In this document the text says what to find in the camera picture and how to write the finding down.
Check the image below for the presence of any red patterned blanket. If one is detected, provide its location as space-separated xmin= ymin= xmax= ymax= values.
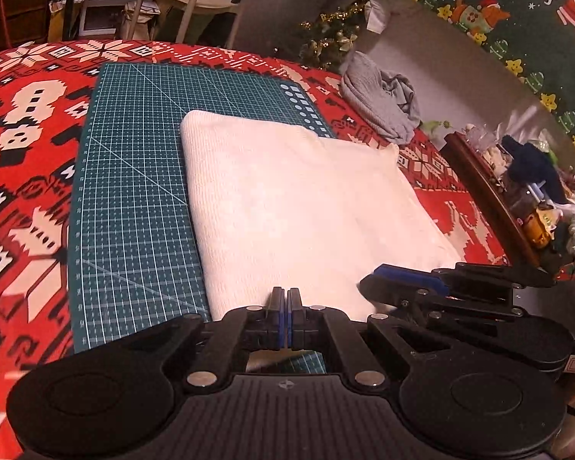
xmin=0 ymin=41 xmax=513 ymax=460

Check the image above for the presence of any white laundry bag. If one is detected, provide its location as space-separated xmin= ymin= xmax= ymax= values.
xmin=122 ymin=0 xmax=161 ymax=39

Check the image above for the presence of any green Christmas wall banner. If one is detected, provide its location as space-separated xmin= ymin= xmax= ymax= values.
xmin=359 ymin=0 xmax=575 ymax=164

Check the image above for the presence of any green cutting mat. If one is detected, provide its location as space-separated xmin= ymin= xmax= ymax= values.
xmin=67 ymin=61 xmax=338 ymax=375

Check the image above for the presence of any grey refrigerator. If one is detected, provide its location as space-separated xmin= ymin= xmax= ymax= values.
xmin=235 ymin=0 xmax=350 ymax=53

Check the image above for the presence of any dark blue knit hat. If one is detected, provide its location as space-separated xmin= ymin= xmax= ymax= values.
xmin=501 ymin=134 xmax=568 ymax=204

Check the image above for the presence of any row of clear glasses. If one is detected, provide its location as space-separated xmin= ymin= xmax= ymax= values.
xmin=465 ymin=125 xmax=496 ymax=154

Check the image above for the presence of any grey knit sweater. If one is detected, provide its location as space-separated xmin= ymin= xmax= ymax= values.
xmin=340 ymin=51 xmax=421 ymax=145

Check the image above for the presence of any white hanging cloth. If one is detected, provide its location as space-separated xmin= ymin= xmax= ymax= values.
xmin=364 ymin=0 xmax=389 ymax=34

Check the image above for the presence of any small Christmas tree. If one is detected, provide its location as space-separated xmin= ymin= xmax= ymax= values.
xmin=299 ymin=2 xmax=365 ymax=70

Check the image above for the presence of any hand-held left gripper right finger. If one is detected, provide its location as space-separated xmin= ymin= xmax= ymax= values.
xmin=287 ymin=287 xmax=454 ymax=394

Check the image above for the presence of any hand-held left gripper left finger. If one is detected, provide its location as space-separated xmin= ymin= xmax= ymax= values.
xmin=140 ymin=287 xmax=287 ymax=394

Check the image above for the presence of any green plant sprig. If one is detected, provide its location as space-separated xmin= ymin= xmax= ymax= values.
xmin=422 ymin=119 xmax=453 ymax=137

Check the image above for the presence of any yellow bear jar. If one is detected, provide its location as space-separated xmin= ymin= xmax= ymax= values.
xmin=522 ymin=204 xmax=557 ymax=250

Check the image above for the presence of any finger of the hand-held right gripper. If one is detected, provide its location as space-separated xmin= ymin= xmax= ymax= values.
xmin=374 ymin=263 xmax=557 ymax=295
xmin=359 ymin=275 xmax=528 ymax=322

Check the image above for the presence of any wooden nightstand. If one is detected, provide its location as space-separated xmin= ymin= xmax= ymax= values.
xmin=443 ymin=131 xmax=575 ymax=279

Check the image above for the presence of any white knit vest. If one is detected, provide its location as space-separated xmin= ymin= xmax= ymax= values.
xmin=179 ymin=109 xmax=463 ymax=324

